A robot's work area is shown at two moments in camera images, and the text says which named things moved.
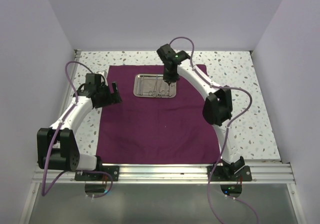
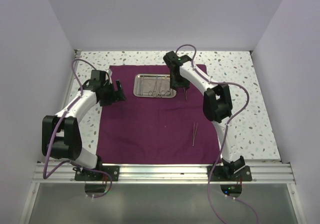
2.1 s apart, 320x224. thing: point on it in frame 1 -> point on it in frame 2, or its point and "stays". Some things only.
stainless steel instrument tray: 153,85 stays
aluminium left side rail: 77,53 stays
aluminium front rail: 266,173 stays
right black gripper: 168,79 -> 174,84
